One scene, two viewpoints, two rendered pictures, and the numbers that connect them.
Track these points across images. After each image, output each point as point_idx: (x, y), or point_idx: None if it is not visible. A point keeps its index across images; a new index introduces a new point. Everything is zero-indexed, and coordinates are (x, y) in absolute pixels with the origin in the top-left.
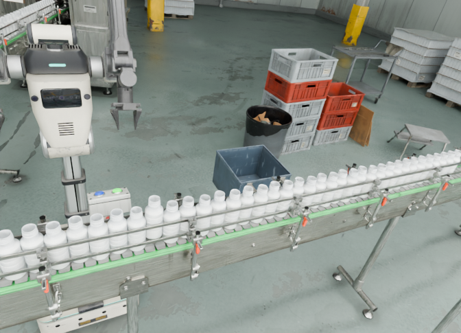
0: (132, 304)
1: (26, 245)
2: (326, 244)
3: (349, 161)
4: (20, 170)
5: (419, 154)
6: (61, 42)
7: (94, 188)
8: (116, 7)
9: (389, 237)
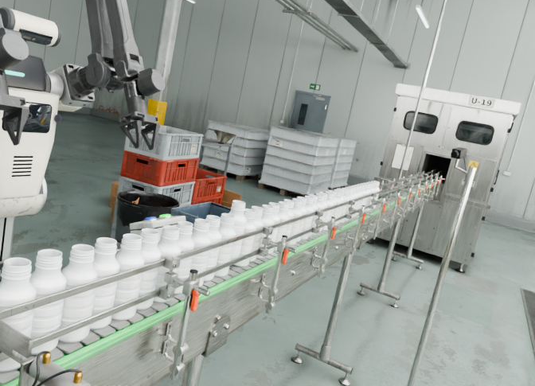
0: (197, 380)
1: (151, 255)
2: (266, 334)
3: None
4: None
5: None
6: (44, 38)
7: None
8: (123, 6)
9: (314, 312)
